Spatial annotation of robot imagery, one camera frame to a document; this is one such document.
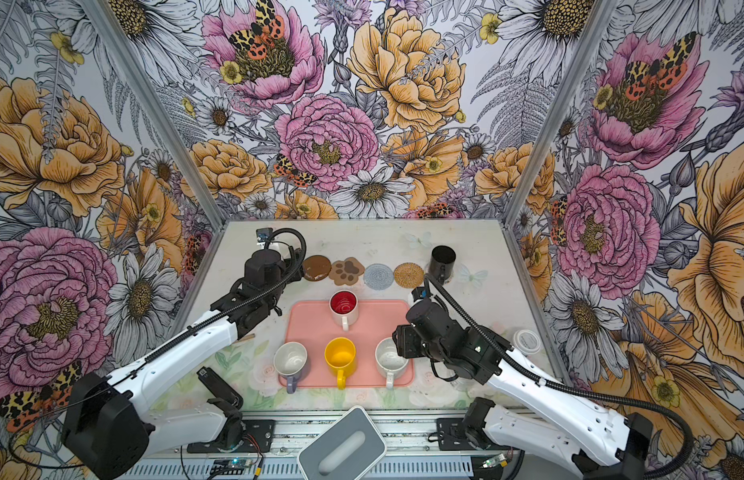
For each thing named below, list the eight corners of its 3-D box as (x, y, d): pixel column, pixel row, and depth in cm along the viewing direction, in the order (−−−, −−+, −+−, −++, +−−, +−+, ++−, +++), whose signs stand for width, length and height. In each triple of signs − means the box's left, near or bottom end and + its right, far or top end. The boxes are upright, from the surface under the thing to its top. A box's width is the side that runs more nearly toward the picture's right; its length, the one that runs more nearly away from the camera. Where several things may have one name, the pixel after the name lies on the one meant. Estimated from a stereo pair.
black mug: (430, 289, 103) (434, 273, 96) (427, 261, 111) (430, 244, 104) (455, 289, 104) (460, 273, 96) (450, 261, 111) (454, 244, 104)
